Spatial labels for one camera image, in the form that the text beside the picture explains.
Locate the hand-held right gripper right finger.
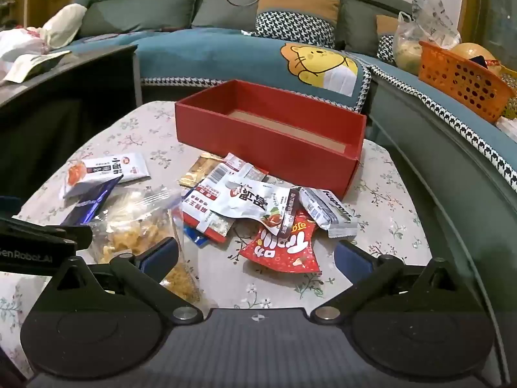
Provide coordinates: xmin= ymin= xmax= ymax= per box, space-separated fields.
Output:
xmin=310 ymin=242 xmax=487 ymax=325

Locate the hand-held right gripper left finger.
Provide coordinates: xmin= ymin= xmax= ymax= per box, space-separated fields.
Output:
xmin=30 ymin=238 xmax=203 ymax=325

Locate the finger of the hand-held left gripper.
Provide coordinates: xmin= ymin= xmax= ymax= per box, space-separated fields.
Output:
xmin=0 ymin=217 xmax=93 ymax=252

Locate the clear bag of yellow snacks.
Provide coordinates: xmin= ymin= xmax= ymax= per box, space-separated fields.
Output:
xmin=88 ymin=188 xmax=201 ymax=304

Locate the dark blue snack packet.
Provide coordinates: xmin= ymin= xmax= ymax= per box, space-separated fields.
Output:
xmin=60 ymin=180 xmax=124 ymax=227

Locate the grey white wafer packet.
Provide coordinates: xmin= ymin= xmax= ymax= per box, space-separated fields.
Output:
xmin=300 ymin=187 xmax=359 ymax=239

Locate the white packet with orange print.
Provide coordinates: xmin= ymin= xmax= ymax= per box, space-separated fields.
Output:
xmin=60 ymin=153 xmax=151 ymax=199

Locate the red cardboard box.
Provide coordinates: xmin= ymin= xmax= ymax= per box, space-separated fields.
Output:
xmin=174 ymin=80 xmax=367 ymax=202

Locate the floral tablecloth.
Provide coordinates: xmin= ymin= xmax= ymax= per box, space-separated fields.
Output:
xmin=0 ymin=100 xmax=434 ymax=374

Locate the white red barcode snack packet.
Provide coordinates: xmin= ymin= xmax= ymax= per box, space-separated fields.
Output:
xmin=182 ymin=153 xmax=268 ymax=247

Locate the gold snack packet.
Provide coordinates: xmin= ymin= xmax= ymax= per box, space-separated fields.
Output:
xmin=179 ymin=153 xmax=224 ymax=189

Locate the dark side table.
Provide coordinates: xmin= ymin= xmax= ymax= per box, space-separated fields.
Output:
xmin=0 ymin=44 xmax=143 ymax=215

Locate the white green paper packet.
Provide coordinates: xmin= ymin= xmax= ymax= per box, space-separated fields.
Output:
xmin=3 ymin=50 xmax=72 ymax=84

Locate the white red plastic bag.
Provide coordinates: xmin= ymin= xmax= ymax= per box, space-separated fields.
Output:
xmin=0 ymin=26 xmax=50 ymax=69

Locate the orange plastic basket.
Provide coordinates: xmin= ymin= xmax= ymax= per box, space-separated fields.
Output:
xmin=418 ymin=40 xmax=517 ymax=124

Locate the teal cartoon lion sofa cover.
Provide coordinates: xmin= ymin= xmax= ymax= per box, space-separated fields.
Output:
xmin=134 ymin=28 xmax=373 ymax=114

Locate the orange houndstooth pillow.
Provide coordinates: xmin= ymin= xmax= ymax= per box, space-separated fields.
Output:
xmin=254 ymin=0 xmax=341 ymax=49
xmin=375 ymin=15 xmax=401 ymax=64

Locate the clear plastic bag of food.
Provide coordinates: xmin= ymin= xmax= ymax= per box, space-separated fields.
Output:
xmin=393 ymin=0 xmax=462 ymax=76

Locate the yellow round object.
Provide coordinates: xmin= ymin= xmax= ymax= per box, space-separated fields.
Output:
xmin=449 ymin=42 xmax=498 ymax=66

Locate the green sofa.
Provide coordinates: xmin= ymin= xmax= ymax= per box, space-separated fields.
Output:
xmin=72 ymin=0 xmax=517 ymax=251

